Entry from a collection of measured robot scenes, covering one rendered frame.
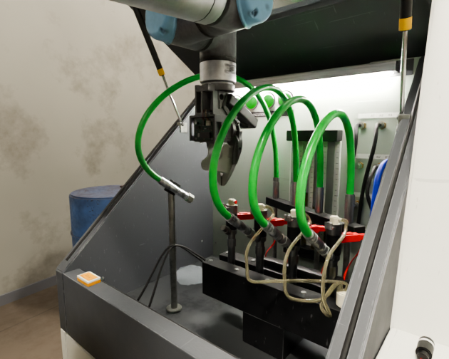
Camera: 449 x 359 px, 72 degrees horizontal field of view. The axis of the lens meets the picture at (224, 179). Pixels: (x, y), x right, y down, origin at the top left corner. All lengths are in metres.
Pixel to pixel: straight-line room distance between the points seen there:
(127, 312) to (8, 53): 2.48
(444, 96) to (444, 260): 0.25
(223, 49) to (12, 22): 2.44
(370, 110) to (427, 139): 0.30
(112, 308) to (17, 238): 2.29
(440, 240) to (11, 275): 2.83
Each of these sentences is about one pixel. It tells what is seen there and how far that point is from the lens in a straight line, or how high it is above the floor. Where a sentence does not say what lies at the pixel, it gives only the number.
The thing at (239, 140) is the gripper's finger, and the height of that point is 1.27.
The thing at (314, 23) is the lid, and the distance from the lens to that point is 0.84.
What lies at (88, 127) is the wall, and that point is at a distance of 3.12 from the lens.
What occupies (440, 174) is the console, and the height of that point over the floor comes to 1.22.
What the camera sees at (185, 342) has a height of 0.95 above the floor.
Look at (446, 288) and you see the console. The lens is 0.58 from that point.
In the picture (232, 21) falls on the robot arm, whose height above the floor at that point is 1.44.
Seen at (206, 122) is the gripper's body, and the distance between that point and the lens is 0.62.
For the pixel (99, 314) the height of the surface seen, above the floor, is 0.91.
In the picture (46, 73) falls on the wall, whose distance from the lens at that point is 2.99.
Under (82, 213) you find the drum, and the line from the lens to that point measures 2.33.
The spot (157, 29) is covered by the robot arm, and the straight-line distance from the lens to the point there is 0.59.
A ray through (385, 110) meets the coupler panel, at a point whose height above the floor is 1.33.
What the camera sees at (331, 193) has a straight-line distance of 0.87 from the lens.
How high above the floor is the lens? 1.28
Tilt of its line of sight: 8 degrees down
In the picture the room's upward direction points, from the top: straight up
